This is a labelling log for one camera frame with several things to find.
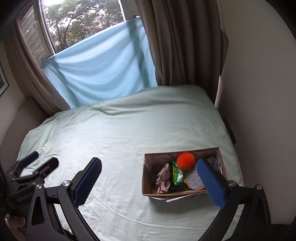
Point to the brown right curtain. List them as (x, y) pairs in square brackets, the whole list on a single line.
[(187, 42)]

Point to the light blue hanging cloth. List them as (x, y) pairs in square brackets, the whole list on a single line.
[(113, 63)]

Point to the beige headboard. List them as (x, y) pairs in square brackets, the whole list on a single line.
[(28, 117)]

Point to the brown left curtain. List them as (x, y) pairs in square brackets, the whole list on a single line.
[(29, 76)]

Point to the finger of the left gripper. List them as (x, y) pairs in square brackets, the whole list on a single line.
[(39, 174), (23, 163)]

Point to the orange pompom plush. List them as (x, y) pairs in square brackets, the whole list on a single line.
[(185, 161)]

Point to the green wet wipes pack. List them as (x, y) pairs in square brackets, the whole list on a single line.
[(178, 175)]

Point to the silver glitter yellow sponge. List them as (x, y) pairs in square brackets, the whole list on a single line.
[(193, 180)]

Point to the framed wall picture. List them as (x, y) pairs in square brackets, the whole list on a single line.
[(4, 83)]

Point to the grey fuzzy sock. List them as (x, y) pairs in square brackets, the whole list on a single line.
[(215, 163)]

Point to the patterned cardboard box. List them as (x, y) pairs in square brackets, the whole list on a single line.
[(153, 163)]

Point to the window with white frame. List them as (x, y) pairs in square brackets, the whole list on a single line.
[(49, 27)]

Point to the pink fabric garment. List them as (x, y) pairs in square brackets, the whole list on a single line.
[(163, 180)]

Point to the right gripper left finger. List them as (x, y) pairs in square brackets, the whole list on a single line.
[(43, 222)]

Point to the brown curtain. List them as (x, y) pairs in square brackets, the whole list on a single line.
[(29, 76), (187, 42)]

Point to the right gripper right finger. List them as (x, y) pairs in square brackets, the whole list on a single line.
[(255, 218)]

